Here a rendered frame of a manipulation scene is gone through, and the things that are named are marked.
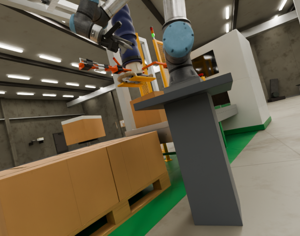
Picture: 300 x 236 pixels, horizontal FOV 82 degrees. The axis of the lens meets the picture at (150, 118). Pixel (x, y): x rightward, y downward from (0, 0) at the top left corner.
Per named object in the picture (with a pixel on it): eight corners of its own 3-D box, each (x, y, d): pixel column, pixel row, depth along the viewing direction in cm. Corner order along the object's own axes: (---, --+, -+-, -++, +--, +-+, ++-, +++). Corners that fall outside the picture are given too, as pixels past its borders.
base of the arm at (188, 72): (199, 82, 114) (195, 67, 114) (200, 76, 96) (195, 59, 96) (171, 90, 119) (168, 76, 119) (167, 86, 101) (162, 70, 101)
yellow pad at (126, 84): (138, 87, 213) (137, 83, 214) (144, 84, 207) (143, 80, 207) (117, 86, 187) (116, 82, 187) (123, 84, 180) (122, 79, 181)
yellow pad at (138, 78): (149, 82, 202) (148, 77, 202) (156, 78, 195) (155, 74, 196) (129, 80, 175) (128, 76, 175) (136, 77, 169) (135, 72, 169)
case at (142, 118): (166, 125, 251) (159, 98, 253) (190, 119, 225) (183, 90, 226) (137, 133, 207) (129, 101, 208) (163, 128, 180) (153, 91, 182)
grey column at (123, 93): (140, 160, 330) (103, 11, 341) (152, 159, 310) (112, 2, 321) (129, 165, 307) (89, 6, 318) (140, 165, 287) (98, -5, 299)
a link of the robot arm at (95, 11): (89, 2, 104) (83, 21, 105) (79, -13, 93) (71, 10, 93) (103, 6, 103) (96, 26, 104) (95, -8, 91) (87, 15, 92)
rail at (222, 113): (235, 113, 344) (233, 104, 345) (238, 113, 341) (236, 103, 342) (174, 140, 169) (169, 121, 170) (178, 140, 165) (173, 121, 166)
